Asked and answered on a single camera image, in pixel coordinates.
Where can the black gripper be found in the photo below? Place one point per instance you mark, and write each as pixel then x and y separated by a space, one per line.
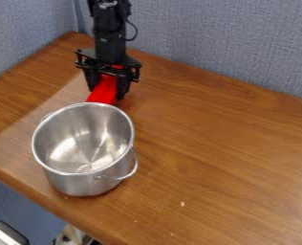
pixel 93 67

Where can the red rectangular block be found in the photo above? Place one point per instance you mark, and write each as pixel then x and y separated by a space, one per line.
pixel 104 90

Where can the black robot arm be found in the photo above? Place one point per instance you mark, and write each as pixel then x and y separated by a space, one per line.
pixel 112 28

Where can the metal pot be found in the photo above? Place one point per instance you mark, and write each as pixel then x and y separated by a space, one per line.
pixel 83 146

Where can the white object below table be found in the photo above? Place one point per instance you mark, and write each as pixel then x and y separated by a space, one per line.
pixel 72 236

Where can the grey device below table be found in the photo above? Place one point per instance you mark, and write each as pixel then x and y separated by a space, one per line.
pixel 11 236

